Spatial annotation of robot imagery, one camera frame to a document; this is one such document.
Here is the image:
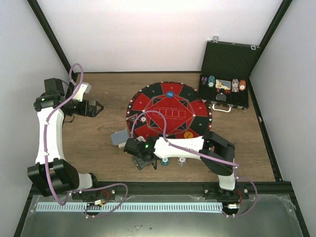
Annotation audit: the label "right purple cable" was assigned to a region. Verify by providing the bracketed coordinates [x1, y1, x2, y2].
[130, 110, 259, 218]

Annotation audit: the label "black round button in case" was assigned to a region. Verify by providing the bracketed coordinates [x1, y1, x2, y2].
[215, 93, 227, 101]

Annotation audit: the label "teal poker chip stack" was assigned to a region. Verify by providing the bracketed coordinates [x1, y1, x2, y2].
[160, 158, 170, 166]

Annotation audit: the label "light blue slotted rail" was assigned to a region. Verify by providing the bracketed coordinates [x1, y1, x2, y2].
[36, 202, 223, 213]

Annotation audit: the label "purple cable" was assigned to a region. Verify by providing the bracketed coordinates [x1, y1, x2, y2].
[130, 110, 259, 218]
[43, 63, 129, 220]

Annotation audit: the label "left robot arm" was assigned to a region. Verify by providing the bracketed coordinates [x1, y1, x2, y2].
[27, 78, 104, 199]

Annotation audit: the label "black poker chip case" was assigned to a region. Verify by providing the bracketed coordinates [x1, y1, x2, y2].
[197, 36, 261, 112]

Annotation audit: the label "blue round blind button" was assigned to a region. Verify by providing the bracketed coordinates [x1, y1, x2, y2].
[166, 91, 174, 98]

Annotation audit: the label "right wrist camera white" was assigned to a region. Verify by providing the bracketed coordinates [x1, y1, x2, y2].
[136, 136, 146, 142]

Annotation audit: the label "grey chips in case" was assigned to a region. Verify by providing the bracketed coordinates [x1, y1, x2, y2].
[231, 79, 239, 92]

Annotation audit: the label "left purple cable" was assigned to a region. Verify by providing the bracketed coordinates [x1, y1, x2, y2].
[43, 63, 129, 220]

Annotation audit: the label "teal chips in case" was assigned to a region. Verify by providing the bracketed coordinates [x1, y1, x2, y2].
[207, 76, 215, 88]

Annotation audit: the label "orange round blind button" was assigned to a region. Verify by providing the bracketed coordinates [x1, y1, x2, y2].
[184, 132, 194, 139]

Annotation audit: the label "round red black poker mat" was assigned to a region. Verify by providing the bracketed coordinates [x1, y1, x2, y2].
[126, 82, 212, 139]

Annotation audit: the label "orange chips in case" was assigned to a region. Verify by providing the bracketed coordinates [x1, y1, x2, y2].
[238, 79, 246, 91]

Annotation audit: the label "card box in case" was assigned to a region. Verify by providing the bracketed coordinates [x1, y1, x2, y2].
[215, 79, 231, 90]

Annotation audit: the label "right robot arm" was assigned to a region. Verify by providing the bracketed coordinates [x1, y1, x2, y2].
[123, 131, 238, 199]

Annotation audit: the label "purple chips in case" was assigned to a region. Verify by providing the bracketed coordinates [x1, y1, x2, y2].
[201, 77, 208, 85]

